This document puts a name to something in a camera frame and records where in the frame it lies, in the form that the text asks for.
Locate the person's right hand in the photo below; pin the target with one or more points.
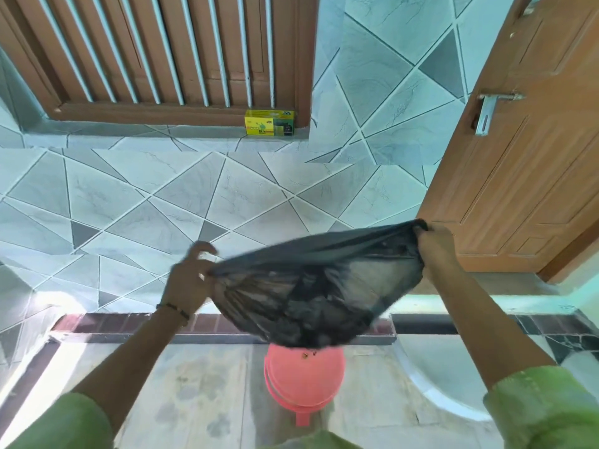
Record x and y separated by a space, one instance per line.
435 254

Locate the person's left hand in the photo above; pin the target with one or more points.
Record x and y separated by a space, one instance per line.
187 285

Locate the person's right fingers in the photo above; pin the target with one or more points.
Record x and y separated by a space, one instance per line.
423 236

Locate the person's left thumb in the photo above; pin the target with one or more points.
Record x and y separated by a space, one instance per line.
208 269

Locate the black plastic garbage bag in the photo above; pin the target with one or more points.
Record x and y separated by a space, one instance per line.
318 285

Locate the person's left forearm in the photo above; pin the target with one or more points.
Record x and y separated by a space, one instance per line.
121 355

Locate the person's right forearm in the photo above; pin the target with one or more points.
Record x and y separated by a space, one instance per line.
482 322

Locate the black wrist band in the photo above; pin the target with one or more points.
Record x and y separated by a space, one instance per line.
174 310

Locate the brown wooden door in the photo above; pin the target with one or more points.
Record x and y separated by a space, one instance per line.
524 149

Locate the pink plastic bucket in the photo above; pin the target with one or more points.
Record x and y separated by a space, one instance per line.
304 378

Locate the yellow garbage bag box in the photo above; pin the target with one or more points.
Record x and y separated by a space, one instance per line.
270 122

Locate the brown window with bars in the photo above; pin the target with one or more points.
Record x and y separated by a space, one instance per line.
159 56

